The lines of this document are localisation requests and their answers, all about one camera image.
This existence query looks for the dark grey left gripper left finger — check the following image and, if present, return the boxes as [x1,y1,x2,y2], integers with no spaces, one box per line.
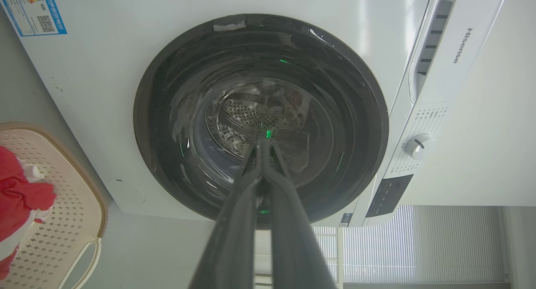
[188,139,263,289]

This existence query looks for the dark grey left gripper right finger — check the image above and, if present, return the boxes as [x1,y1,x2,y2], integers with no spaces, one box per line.
[261,139,338,289]

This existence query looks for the cream perforated laundry basket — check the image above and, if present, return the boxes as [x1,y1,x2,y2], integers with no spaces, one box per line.
[0,122,108,289]

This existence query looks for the dark round washing machine door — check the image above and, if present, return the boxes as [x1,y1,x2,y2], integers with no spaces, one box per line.
[133,14,389,230]

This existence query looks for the white vertical window blinds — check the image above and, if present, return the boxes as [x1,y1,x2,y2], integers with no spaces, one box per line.
[312,204,509,284]

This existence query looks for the white washing machine dial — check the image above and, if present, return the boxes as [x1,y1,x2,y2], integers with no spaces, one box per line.
[404,133,434,160]

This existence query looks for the white Hisense washing machine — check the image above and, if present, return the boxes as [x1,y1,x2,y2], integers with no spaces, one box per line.
[0,0,510,228]

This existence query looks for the grey tape strip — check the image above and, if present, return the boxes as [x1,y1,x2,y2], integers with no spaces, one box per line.
[213,21,246,32]

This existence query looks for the red and white garment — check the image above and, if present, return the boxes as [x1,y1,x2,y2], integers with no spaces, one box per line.
[0,146,57,281]

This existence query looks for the blue energy label sticker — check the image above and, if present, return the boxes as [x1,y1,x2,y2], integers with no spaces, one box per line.
[1,0,67,37]

